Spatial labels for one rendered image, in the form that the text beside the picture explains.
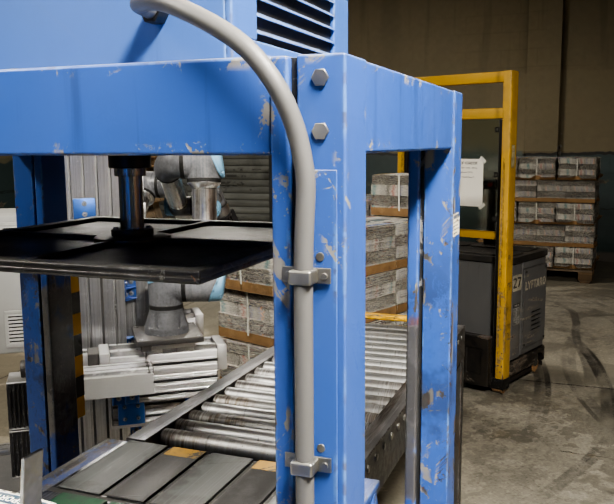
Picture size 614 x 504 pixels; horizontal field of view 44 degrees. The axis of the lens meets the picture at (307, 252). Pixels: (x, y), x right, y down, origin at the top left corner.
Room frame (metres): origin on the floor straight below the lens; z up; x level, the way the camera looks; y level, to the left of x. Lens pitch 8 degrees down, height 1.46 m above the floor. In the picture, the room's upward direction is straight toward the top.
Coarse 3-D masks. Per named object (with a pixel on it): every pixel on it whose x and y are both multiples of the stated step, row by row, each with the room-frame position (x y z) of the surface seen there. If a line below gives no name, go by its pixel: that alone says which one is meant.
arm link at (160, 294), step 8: (152, 288) 2.54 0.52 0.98; (160, 288) 2.52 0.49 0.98; (168, 288) 2.53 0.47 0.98; (176, 288) 2.53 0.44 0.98; (184, 288) 2.53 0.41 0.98; (152, 296) 2.54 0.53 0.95; (160, 296) 2.53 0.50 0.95; (168, 296) 2.53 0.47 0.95; (176, 296) 2.54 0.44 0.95; (184, 296) 2.54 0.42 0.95; (152, 304) 2.54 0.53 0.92; (160, 304) 2.53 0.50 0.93; (168, 304) 2.53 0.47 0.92; (176, 304) 2.54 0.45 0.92
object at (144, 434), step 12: (252, 360) 2.28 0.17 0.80; (264, 360) 2.28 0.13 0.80; (240, 372) 2.15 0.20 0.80; (252, 372) 2.18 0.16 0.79; (216, 384) 2.04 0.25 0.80; (228, 384) 2.04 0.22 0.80; (192, 396) 1.94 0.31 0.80; (204, 396) 1.94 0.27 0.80; (180, 408) 1.85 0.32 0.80; (192, 408) 1.85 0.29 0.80; (156, 420) 1.77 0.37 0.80; (168, 420) 1.77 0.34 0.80; (144, 432) 1.69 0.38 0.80; (156, 432) 1.69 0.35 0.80
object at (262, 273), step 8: (256, 264) 3.14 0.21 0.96; (264, 264) 3.11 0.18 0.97; (272, 264) 3.09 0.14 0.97; (248, 272) 3.17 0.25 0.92; (256, 272) 3.14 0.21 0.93; (264, 272) 3.11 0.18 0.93; (272, 272) 3.09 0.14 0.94; (248, 280) 3.18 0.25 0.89; (256, 280) 3.14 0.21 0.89; (264, 280) 3.11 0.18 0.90; (272, 280) 3.09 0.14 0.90
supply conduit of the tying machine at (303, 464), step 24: (144, 0) 0.85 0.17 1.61; (168, 0) 0.81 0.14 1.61; (192, 24) 0.79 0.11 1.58; (216, 24) 0.77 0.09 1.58; (240, 48) 0.75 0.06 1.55; (264, 72) 0.74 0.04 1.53; (288, 96) 0.74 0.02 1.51; (288, 120) 0.74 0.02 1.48; (312, 168) 0.75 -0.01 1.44; (312, 192) 0.74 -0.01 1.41; (312, 216) 0.75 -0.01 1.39; (312, 240) 0.75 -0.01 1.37; (312, 264) 0.75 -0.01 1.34; (312, 288) 0.75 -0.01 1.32; (312, 312) 0.75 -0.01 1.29; (312, 336) 0.75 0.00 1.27; (312, 360) 0.75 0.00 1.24; (312, 384) 0.75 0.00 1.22; (312, 408) 0.75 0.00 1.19; (312, 432) 0.75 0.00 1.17; (288, 456) 0.77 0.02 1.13; (312, 456) 0.75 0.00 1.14; (312, 480) 0.75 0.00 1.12
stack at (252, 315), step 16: (384, 272) 3.70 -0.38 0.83; (400, 272) 3.79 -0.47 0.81; (368, 288) 3.59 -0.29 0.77; (384, 288) 3.69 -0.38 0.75; (400, 288) 3.80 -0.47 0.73; (224, 304) 3.33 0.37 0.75; (240, 304) 3.26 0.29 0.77; (256, 304) 3.19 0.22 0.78; (272, 304) 3.12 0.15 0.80; (368, 304) 3.58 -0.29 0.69; (384, 304) 3.68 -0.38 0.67; (224, 320) 3.32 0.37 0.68; (240, 320) 3.25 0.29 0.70; (256, 320) 3.19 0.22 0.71; (272, 320) 3.13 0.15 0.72; (384, 320) 3.67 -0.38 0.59; (272, 336) 3.13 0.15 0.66; (240, 352) 3.26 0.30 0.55; (256, 352) 3.20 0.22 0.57
